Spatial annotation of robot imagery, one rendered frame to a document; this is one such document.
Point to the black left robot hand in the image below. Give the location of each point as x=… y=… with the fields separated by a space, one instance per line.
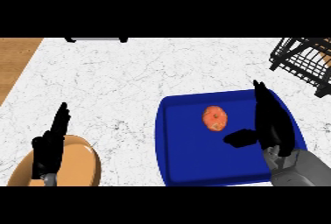
x=47 y=151

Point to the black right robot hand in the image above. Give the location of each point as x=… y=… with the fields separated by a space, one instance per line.
x=270 y=122

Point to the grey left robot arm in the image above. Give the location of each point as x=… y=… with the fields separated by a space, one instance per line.
x=49 y=180

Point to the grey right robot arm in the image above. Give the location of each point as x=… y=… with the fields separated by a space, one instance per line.
x=297 y=167

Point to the orange squash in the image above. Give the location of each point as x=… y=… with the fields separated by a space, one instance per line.
x=214 y=118

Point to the blue tray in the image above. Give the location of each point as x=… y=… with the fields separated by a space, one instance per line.
x=207 y=145

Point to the tan wooden bowl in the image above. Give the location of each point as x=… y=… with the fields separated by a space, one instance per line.
x=72 y=164

